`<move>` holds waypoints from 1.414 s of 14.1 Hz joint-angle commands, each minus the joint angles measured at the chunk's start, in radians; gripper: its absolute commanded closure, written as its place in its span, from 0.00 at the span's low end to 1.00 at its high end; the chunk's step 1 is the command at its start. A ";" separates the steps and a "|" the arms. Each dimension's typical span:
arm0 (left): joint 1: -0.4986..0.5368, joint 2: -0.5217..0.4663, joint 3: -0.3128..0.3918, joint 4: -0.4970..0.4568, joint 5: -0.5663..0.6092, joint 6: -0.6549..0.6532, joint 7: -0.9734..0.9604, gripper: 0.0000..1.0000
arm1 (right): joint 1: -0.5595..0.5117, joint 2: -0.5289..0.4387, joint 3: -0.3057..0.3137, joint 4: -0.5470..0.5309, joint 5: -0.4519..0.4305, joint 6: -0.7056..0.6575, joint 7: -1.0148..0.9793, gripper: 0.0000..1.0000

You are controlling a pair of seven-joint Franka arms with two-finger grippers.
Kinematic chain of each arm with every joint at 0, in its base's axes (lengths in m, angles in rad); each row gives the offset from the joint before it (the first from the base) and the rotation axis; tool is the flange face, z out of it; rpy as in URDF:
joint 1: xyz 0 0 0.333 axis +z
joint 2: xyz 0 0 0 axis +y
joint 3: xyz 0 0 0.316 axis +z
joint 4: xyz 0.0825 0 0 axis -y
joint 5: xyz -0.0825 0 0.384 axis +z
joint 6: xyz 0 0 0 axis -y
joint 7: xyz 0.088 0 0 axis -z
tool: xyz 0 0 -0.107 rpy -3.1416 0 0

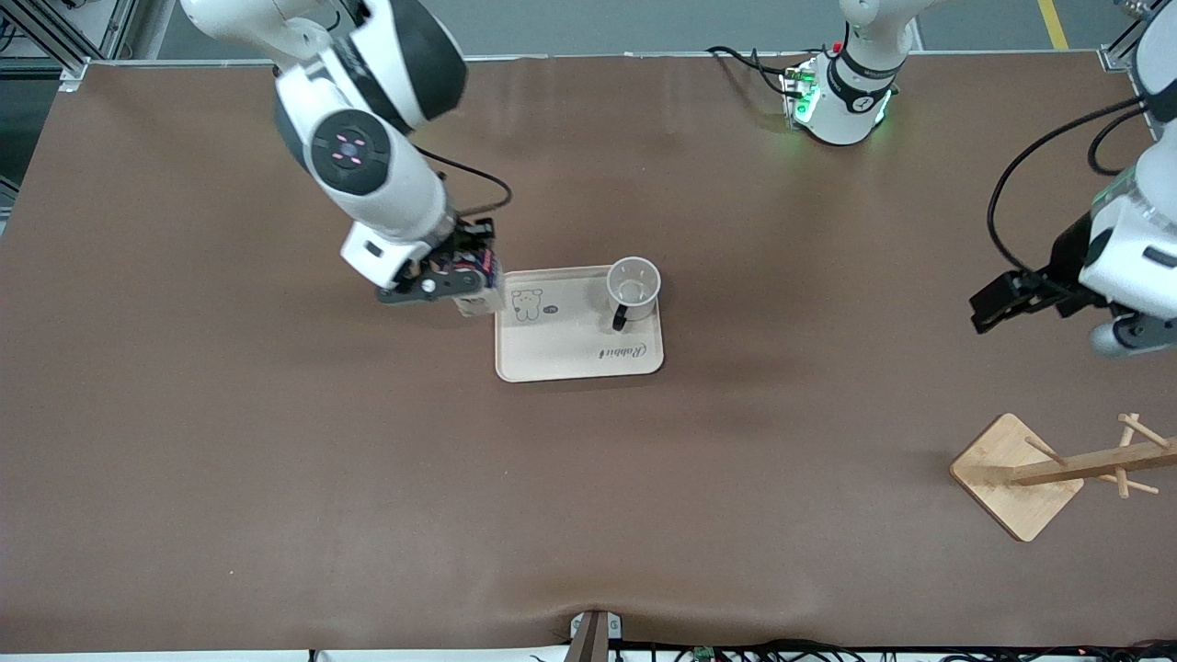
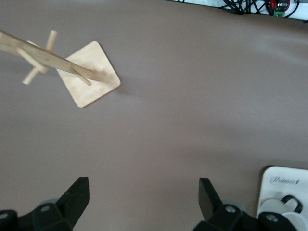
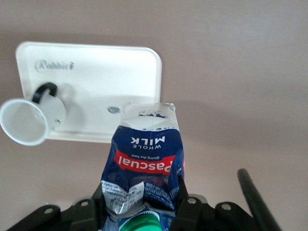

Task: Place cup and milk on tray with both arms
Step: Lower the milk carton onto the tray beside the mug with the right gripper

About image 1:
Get blue milk carton green cap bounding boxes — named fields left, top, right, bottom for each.
left=432, top=253, right=506, bottom=319

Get aluminium frame profile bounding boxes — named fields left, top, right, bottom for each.
left=1099, top=0, right=1160, bottom=73
left=0, top=0, right=176, bottom=93

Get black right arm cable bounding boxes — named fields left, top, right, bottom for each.
left=409, top=144, right=514, bottom=223

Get wooden mug rack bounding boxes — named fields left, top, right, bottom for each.
left=949, top=413, right=1177, bottom=543

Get black left base cables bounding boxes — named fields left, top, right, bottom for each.
left=705, top=44, right=803, bottom=98

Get cream rectangular plastic tray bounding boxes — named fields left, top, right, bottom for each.
left=495, top=264, right=665, bottom=383

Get white smiley mug black handle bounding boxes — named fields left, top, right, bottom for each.
left=606, top=257, right=663, bottom=333

